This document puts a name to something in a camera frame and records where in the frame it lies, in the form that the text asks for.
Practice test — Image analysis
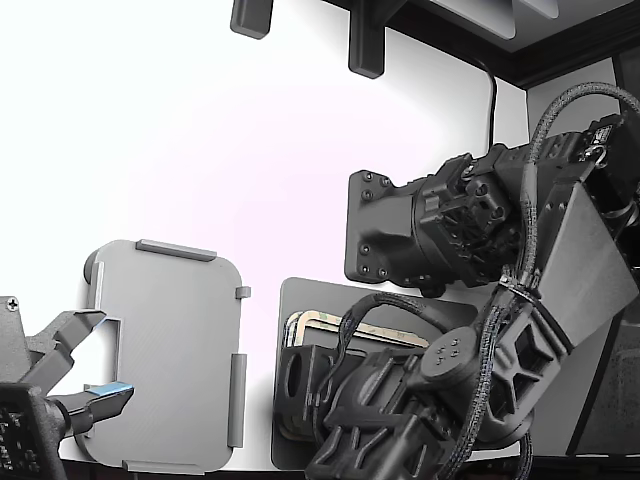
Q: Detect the thick black braided cable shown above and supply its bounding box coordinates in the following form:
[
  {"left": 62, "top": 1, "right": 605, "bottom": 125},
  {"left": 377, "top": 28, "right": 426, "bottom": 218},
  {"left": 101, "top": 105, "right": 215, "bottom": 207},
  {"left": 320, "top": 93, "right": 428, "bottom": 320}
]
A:
[{"left": 447, "top": 82, "right": 640, "bottom": 480}]

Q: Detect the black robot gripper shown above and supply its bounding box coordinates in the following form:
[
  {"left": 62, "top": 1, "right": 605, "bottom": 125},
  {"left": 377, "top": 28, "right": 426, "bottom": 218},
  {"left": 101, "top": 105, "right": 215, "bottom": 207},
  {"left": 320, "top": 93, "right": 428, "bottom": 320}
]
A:
[{"left": 274, "top": 343, "right": 432, "bottom": 432}]

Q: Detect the black camera module with board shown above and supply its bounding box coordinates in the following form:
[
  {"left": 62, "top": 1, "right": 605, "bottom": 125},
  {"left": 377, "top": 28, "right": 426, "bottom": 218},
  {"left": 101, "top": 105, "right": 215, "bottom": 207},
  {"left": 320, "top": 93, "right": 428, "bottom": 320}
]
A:
[{"left": 0, "top": 382, "right": 69, "bottom": 480}]

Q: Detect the light grey frame holder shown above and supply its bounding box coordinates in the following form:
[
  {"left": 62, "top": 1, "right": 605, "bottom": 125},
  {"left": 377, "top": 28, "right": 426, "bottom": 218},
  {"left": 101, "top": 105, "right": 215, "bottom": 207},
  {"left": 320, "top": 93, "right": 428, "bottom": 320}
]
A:
[{"left": 82, "top": 238, "right": 251, "bottom": 476}]

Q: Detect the black block post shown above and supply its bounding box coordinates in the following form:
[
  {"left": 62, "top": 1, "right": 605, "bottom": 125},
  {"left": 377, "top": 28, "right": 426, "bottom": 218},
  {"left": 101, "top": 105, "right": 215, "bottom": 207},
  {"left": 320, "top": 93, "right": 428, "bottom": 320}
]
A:
[{"left": 348, "top": 0, "right": 387, "bottom": 80}]

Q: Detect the black enclosure frame beam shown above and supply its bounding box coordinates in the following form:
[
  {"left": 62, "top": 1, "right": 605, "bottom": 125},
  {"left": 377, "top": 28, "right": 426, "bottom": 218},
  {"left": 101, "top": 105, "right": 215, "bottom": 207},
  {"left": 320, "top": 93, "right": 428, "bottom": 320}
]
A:
[{"left": 319, "top": 0, "right": 640, "bottom": 91}]

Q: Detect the thin black sleeved cable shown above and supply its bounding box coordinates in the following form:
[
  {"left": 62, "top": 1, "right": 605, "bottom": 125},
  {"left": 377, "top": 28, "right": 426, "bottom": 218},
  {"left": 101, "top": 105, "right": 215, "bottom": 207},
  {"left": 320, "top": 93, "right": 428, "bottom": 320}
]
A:
[{"left": 309, "top": 293, "right": 451, "bottom": 416}]

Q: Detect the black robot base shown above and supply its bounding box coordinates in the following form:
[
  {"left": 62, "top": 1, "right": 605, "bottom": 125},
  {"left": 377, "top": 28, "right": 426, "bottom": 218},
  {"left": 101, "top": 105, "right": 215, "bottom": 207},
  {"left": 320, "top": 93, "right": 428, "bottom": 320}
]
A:
[{"left": 345, "top": 169, "right": 426, "bottom": 296}]

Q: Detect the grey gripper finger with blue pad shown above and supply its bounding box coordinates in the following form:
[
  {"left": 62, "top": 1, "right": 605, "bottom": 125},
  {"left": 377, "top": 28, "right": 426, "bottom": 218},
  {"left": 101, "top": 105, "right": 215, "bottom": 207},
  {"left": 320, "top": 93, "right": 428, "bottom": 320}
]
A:
[
  {"left": 47, "top": 380, "right": 137, "bottom": 436},
  {"left": 23, "top": 308, "right": 109, "bottom": 399}
]

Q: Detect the dark grey mat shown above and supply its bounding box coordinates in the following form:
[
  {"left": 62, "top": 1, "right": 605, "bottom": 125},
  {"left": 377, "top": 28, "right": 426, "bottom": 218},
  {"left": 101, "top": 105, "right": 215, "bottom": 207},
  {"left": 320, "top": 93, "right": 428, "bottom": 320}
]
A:
[{"left": 270, "top": 276, "right": 481, "bottom": 471}]

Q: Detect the black six-joint robot arm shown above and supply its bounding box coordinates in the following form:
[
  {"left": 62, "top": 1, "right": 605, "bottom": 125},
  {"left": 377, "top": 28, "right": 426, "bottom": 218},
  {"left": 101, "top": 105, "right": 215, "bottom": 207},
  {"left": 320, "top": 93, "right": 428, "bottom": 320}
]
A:
[{"left": 399, "top": 82, "right": 640, "bottom": 480}]

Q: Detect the thin smooth black cable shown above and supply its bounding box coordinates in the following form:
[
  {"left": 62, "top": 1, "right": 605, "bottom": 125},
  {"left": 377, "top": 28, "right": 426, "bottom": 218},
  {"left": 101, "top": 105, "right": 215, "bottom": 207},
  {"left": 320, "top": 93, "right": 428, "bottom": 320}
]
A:
[{"left": 472, "top": 57, "right": 499, "bottom": 151}]

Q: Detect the black mesh side panel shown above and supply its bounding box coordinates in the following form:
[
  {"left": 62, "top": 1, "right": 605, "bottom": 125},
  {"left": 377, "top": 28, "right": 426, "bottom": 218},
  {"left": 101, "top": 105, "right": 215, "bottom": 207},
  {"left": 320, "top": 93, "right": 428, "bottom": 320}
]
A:
[{"left": 567, "top": 309, "right": 640, "bottom": 456}]

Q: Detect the light grey panel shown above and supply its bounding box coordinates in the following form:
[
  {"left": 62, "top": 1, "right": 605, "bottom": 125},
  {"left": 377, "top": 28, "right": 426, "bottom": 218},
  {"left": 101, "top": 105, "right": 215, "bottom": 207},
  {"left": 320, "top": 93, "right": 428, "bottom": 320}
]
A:
[{"left": 429, "top": 0, "right": 561, "bottom": 40}]

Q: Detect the dark grey block post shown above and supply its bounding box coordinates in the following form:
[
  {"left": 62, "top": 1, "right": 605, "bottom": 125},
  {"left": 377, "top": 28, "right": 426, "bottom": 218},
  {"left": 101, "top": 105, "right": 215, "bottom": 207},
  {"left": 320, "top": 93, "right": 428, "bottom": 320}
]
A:
[{"left": 229, "top": 0, "right": 275, "bottom": 40}]

